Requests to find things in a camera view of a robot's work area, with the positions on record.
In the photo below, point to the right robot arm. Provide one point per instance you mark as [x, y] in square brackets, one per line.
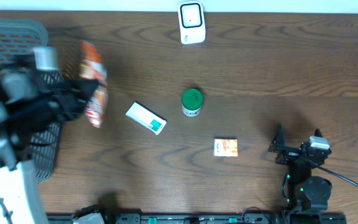
[307, 195]

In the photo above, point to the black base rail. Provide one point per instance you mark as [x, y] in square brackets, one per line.
[135, 218]

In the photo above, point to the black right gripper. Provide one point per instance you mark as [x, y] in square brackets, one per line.
[277, 145]

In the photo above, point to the grey plastic basket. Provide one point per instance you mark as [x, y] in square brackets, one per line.
[18, 37]

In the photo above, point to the green lid jar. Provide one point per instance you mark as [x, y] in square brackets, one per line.
[191, 102]

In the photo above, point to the orange chocolate bar wrapper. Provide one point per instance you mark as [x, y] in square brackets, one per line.
[93, 70]

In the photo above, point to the white barcode scanner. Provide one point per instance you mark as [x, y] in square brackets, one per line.
[191, 22]

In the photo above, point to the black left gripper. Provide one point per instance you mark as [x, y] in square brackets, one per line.
[70, 99]

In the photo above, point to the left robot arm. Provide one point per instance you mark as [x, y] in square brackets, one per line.
[19, 196]

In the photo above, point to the small orange packet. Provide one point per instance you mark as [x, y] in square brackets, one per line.
[225, 148]

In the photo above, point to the white green box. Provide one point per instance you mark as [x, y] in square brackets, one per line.
[146, 118]

